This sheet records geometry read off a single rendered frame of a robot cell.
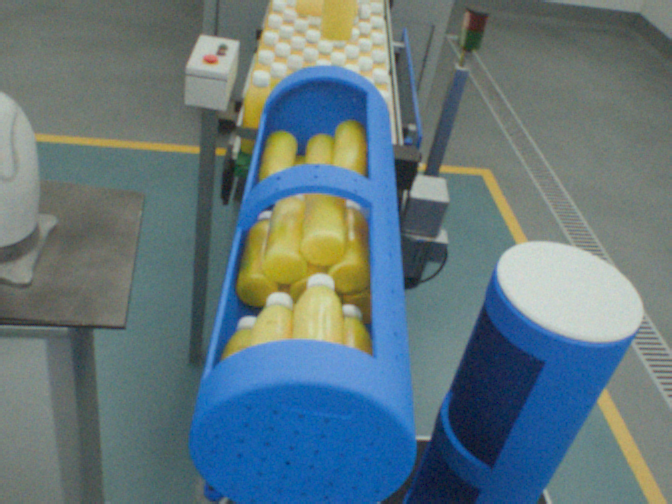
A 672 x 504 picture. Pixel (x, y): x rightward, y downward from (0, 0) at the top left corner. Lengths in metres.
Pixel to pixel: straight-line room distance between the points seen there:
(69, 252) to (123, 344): 1.27
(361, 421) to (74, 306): 0.54
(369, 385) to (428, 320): 1.97
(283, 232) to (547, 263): 0.56
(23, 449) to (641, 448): 1.99
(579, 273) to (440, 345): 1.32
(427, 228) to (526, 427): 0.67
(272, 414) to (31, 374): 0.56
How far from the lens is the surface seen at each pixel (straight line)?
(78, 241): 1.33
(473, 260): 3.18
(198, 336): 2.39
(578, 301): 1.39
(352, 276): 1.15
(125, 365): 2.48
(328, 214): 1.13
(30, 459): 1.50
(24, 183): 1.18
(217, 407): 0.86
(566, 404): 1.44
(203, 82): 1.77
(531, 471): 1.60
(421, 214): 1.90
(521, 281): 1.38
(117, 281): 1.25
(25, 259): 1.26
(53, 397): 1.36
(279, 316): 1.00
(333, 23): 1.61
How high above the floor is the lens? 1.84
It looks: 38 degrees down
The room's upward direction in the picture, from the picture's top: 12 degrees clockwise
